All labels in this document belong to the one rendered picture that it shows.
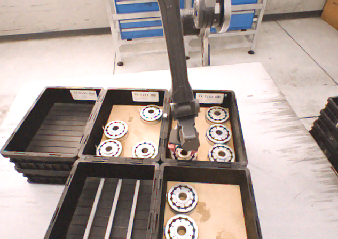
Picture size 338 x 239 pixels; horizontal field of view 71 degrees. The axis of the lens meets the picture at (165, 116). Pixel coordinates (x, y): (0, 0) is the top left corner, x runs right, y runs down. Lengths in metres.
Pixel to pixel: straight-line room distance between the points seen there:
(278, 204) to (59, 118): 1.03
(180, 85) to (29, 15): 3.45
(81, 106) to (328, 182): 1.16
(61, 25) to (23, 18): 0.48
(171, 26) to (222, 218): 0.61
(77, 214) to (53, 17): 3.26
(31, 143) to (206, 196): 0.77
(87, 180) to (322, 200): 0.92
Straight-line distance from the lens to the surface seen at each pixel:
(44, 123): 1.24
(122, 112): 1.15
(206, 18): 1.23
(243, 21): 3.02
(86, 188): 0.95
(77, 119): 1.19
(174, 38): 0.60
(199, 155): 0.96
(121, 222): 0.86
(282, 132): 1.31
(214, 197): 0.88
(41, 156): 0.97
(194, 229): 0.80
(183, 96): 0.68
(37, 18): 3.95
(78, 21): 3.80
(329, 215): 1.14
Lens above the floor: 1.62
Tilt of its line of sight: 46 degrees down
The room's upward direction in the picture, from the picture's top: 3 degrees counter-clockwise
